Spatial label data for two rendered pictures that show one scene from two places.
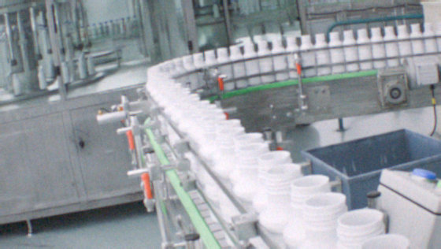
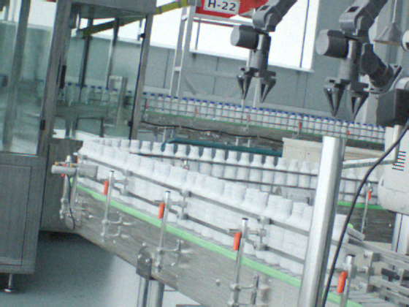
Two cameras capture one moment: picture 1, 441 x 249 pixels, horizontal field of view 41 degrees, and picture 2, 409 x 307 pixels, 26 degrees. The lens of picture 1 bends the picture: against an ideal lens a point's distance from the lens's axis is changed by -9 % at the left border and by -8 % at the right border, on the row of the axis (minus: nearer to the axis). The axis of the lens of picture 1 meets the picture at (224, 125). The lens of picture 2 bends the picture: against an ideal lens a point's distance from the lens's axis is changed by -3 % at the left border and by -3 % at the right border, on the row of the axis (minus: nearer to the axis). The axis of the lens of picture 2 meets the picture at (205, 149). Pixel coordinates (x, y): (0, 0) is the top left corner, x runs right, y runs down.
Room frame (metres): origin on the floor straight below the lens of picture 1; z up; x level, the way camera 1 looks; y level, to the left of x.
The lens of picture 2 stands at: (-1.49, 0.83, 1.38)
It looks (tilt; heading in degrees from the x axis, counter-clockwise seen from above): 3 degrees down; 343
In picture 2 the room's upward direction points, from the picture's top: 8 degrees clockwise
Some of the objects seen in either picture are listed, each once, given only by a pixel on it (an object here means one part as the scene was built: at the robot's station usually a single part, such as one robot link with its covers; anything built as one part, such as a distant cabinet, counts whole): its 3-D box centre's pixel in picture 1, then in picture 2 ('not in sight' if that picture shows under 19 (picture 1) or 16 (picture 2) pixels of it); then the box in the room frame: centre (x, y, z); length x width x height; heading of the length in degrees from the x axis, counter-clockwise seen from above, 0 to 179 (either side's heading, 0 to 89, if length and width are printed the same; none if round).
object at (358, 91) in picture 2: not in sight; (350, 101); (0.66, -0.22, 1.44); 0.07 x 0.07 x 0.09; 10
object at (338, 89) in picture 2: not in sight; (339, 99); (0.65, -0.19, 1.44); 0.07 x 0.07 x 0.09; 10
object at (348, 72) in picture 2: not in sight; (348, 73); (0.66, -0.20, 1.51); 0.10 x 0.07 x 0.07; 100
